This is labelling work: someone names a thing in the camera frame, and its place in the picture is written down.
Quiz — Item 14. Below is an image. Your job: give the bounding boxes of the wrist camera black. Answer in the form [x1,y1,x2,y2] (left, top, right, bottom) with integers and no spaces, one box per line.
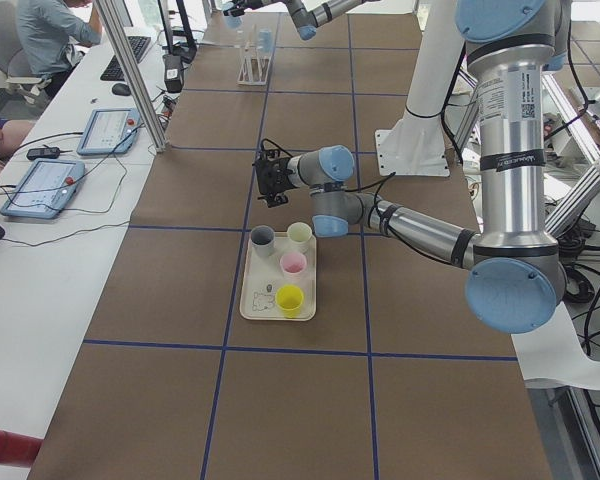
[260,138,290,159]

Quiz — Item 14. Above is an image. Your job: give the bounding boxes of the light blue cup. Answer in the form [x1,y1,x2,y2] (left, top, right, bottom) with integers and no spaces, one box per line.
[224,15,242,30]
[257,28,274,55]

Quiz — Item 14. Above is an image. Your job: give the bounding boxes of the far blue teach pendant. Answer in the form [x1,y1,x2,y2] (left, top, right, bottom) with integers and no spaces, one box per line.
[76,108,140,156]

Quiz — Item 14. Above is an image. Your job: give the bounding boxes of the white wire cup rack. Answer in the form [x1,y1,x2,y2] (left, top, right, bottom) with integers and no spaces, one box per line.
[235,25,273,86]

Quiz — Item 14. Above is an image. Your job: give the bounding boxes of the black keyboard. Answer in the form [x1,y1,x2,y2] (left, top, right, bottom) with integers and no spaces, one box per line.
[99,35,152,82]

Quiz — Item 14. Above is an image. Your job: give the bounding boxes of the black handheld device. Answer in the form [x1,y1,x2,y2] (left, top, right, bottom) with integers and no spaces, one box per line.
[26,147,61,161]

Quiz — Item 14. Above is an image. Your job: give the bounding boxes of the red cylinder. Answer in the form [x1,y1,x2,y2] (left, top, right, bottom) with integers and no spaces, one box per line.
[0,430,43,468]

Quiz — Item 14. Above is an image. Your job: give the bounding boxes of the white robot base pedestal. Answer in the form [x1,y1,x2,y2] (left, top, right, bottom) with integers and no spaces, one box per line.
[375,0,465,177]

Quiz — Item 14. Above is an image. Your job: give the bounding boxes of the grey labelled box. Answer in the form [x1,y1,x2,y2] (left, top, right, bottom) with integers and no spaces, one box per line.
[163,54,184,93]

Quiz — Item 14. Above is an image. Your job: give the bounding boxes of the pink cup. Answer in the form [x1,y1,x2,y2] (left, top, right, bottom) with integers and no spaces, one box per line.
[279,251,308,281]

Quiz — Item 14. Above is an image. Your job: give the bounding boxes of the aluminium frame post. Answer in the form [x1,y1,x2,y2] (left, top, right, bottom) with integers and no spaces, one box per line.
[93,0,167,153]

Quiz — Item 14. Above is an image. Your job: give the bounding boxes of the black computer mouse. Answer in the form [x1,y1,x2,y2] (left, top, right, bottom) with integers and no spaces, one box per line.
[111,83,131,96]

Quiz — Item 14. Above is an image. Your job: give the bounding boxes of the yellow cup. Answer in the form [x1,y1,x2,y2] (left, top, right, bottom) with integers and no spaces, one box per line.
[275,284,304,319]

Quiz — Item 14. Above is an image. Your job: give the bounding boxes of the pale green cup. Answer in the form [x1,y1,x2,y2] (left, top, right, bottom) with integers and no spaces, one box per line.
[286,222,313,253]

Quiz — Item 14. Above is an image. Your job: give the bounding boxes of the cream serving tray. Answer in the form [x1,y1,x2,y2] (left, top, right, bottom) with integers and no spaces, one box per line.
[239,232,317,321]

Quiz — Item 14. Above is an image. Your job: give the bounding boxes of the person in blue shirt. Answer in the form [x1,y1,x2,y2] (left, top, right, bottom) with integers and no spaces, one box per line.
[16,0,102,98]

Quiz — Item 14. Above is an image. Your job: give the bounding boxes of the near blue teach pendant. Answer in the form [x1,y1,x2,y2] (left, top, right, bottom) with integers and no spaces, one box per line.
[0,159,86,220]

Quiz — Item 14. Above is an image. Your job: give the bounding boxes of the black monitor stand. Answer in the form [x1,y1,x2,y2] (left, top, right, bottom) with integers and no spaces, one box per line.
[157,0,197,65]

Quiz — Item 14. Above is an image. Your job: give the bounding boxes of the grey cup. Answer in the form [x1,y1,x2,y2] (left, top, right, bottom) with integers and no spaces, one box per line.
[250,225,276,258]

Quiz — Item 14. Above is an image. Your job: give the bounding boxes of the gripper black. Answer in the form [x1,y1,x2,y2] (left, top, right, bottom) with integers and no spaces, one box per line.
[254,152,293,208]
[222,0,263,17]

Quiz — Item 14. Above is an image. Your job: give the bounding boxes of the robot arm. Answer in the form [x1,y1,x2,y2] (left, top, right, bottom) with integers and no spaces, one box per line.
[222,0,366,41]
[255,1,571,334]

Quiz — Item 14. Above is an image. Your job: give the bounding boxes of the blue teach pendant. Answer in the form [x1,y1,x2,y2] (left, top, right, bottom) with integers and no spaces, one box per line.
[0,159,86,220]
[76,108,140,156]

